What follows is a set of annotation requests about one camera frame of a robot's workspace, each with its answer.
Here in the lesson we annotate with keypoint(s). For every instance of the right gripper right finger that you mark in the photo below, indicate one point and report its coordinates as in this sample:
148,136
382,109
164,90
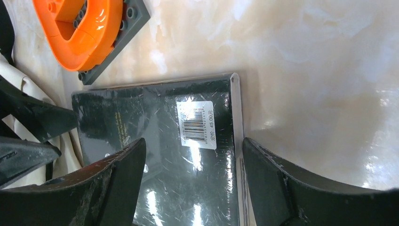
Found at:
285,194

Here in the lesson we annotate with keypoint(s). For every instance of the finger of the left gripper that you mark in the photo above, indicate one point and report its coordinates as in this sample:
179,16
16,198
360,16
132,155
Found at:
20,157
45,121

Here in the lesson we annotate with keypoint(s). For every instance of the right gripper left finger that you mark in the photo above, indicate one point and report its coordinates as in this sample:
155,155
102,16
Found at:
104,193

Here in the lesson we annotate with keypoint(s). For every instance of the beige canvas student bag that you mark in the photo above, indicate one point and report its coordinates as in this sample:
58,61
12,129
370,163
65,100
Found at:
68,161

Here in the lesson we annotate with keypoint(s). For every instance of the black book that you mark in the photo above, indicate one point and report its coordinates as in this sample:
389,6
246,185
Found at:
194,171

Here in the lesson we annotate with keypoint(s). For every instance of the grey building plate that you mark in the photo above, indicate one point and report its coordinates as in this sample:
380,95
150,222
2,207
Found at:
134,16

